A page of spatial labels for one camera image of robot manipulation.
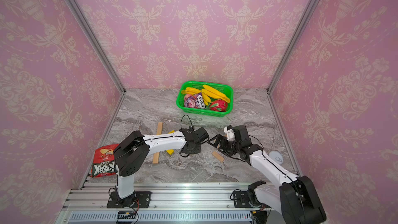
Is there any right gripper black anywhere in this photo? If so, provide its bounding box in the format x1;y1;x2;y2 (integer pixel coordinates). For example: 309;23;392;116
205;137;240;157

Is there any natural wooden block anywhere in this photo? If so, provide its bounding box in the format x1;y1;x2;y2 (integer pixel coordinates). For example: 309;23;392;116
157;122;163;135
152;152;160;164

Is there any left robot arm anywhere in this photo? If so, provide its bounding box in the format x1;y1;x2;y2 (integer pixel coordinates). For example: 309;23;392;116
107;127;209;208

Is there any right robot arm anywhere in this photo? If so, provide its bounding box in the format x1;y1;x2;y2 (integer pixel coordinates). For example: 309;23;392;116
208;125;327;224

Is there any natural block right cluster bottom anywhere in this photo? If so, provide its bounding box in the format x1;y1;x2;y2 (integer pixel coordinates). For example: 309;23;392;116
212;151;225;163

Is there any red dragon fruit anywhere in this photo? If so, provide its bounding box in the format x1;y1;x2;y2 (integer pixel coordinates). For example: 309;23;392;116
209;99;228;112

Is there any purple snack packet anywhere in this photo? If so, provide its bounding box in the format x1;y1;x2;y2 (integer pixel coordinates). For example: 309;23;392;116
184;93;206;109

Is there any banana bunch right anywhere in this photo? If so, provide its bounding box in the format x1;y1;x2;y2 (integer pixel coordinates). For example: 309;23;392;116
202;85;231;103

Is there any banana bunch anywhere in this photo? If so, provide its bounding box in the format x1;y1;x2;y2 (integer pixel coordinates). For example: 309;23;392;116
202;85;231;103
181;87;201;95

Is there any green plastic basket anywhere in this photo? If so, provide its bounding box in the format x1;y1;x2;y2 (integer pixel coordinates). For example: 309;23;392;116
176;81;234;117

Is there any banana bunch left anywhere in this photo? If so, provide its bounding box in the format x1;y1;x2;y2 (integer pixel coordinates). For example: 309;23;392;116
181;87;201;95

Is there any red snack bag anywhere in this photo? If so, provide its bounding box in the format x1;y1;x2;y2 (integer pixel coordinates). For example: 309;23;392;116
91;144;118;177

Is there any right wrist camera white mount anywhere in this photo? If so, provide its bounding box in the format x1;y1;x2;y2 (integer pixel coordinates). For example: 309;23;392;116
223;125;235;141

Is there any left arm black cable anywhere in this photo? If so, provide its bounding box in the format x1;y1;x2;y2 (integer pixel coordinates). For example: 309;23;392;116
181;114;194;131

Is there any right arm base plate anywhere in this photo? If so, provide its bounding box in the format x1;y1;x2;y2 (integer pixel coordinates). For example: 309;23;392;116
230;189;266;209

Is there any aluminium front rail frame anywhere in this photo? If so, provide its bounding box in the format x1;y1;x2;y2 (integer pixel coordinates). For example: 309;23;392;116
56;183;286;224

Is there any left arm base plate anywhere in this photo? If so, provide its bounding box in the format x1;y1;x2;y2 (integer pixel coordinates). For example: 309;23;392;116
107;191;152;209

